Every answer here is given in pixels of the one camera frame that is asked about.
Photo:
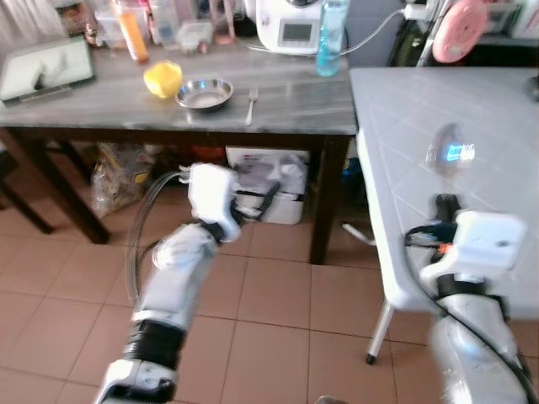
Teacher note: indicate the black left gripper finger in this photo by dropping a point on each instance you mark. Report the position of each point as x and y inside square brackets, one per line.
[273, 195]

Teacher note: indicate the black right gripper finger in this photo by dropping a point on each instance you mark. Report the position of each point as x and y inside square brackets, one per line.
[454, 206]
[440, 206]

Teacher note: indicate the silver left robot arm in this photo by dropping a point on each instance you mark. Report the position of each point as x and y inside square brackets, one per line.
[181, 278]

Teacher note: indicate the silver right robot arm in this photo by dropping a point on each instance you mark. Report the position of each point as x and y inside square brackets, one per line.
[472, 353]

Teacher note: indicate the white printed cardboard box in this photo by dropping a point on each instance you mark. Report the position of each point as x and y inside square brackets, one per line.
[290, 202]

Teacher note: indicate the silver metal fork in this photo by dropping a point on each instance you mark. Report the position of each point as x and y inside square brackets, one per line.
[251, 105]

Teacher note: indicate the grey marble top wooden table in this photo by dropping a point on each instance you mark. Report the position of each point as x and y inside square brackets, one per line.
[295, 105]

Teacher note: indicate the white plastic folding table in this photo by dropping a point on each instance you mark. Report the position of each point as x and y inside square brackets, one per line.
[404, 109]

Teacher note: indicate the round steel plate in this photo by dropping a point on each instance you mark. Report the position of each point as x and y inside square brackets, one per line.
[205, 94]

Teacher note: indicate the clear plastic bag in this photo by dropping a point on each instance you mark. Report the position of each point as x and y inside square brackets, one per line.
[118, 181]

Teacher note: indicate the yellow plastic cup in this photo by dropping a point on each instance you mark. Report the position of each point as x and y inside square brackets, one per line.
[162, 80]

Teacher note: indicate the blue clear water bottle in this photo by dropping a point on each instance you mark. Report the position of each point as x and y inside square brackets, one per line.
[331, 46]

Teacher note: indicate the black shelf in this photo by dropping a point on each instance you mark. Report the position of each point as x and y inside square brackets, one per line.
[505, 52]

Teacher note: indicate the white kitchen appliance with screen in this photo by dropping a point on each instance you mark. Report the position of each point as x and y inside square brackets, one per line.
[290, 29]

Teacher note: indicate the pink drinking glass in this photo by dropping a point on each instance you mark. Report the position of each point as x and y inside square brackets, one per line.
[225, 34]

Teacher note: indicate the pink round fan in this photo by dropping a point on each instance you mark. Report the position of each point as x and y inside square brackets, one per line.
[459, 32]

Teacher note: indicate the clear plastic food container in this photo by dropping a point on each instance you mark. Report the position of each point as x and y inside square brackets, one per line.
[195, 38]

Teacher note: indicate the white power adapter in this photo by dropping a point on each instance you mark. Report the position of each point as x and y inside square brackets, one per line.
[414, 12]

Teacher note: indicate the white plastic basket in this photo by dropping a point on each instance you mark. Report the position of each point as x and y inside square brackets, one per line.
[524, 18]

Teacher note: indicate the orange plastic bottle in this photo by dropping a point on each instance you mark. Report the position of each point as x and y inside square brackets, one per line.
[135, 38]

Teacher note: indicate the clear plastic jar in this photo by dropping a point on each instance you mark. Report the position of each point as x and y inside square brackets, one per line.
[164, 21]

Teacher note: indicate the grey robot foot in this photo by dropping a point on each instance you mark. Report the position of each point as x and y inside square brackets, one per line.
[331, 401]

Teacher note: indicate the white rectangular tray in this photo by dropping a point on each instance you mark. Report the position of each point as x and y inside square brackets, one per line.
[46, 69]

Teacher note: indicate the dark wooden chair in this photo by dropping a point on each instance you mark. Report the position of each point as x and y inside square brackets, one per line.
[7, 164]

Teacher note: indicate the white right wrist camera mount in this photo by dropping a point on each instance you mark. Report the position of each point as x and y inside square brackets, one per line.
[484, 244]

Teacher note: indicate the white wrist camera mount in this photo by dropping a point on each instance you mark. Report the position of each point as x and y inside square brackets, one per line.
[484, 244]
[210, 189]

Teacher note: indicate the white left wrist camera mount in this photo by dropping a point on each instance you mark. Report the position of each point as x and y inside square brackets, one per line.
[210, 189]

